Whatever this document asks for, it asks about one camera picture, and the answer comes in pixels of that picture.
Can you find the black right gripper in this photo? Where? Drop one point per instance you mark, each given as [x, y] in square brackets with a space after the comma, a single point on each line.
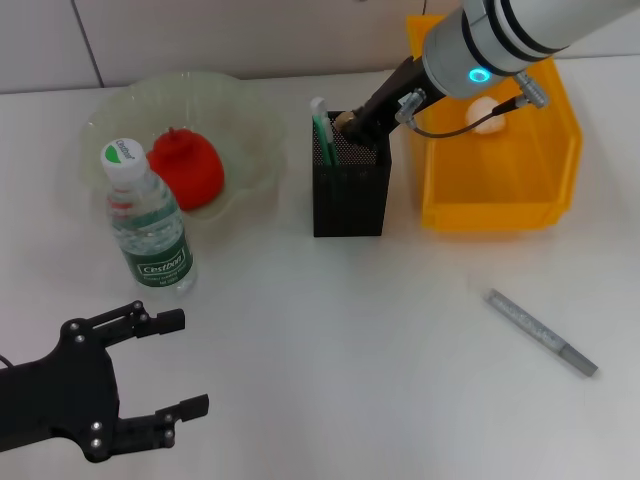
[400, 97]

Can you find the clear green-label water bottle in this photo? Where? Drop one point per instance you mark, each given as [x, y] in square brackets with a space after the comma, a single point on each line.
[150, 235]

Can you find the grey pen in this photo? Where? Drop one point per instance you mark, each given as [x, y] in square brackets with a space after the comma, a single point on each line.
[530, 325]

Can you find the white paper ball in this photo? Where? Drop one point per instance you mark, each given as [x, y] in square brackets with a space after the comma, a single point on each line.
[492, 122]

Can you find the yellow plastic bin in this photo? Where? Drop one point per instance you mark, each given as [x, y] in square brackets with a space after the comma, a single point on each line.
[500, 175]

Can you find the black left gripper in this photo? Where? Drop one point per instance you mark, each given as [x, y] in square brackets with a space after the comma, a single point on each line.
[60, 395]

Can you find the pale green glass fruit plate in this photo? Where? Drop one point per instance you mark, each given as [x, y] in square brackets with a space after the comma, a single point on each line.
[240, 130]

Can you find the red tomato-like fruit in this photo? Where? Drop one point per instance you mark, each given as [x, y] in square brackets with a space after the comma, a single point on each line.
[195, 170]

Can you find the green utility knife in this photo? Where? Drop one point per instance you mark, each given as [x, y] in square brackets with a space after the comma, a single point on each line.
[325, 140]

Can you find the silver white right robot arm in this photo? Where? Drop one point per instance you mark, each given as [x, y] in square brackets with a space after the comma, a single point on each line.
[500, 35]

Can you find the black mesh pen holder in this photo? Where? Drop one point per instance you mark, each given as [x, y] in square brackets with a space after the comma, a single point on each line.
[350, 200]

